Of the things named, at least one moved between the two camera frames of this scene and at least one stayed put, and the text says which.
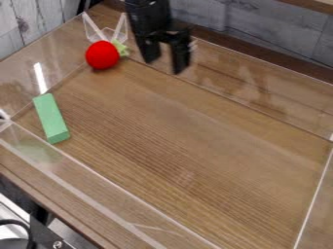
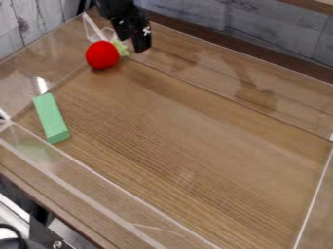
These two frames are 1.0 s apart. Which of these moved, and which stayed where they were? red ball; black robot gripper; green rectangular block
Moved: black robot gripper
Stayed: green rectangular block; red ball
